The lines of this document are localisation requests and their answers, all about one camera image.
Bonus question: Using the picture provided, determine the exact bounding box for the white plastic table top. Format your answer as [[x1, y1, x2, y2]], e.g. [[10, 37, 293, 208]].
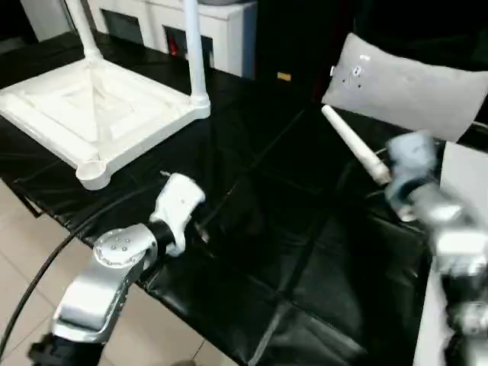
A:
[[0, 56, 213, 191]]

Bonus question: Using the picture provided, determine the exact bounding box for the white plastic table leg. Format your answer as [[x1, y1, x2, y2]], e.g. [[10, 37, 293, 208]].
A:
[[181, 0, 213, 115], [63, 0, 104, 72], [321, 104, 392, 186]]

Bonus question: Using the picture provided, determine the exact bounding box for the black padded mat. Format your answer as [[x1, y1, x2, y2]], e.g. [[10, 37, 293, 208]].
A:
[[0, 30, 458, 366]]

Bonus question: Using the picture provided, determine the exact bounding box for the white cabinet with glass doors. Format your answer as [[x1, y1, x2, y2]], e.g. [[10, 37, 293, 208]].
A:
[[87, 0, 257, 80]]

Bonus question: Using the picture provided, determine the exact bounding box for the black cabinet with yellow label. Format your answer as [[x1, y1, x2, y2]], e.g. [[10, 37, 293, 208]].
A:
[[253, 0, 355, 104]]

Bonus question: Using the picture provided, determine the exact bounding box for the grey pillow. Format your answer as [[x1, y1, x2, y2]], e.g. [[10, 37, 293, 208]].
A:
[[320, 32, 488, 143]]

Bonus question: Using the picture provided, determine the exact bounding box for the white flat board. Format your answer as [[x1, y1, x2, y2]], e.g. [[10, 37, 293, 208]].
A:
[[413, 143, 488, 366]]

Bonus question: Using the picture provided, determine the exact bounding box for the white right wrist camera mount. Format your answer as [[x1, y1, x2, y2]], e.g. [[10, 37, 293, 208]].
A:
[[384, 131, 439, 220]]

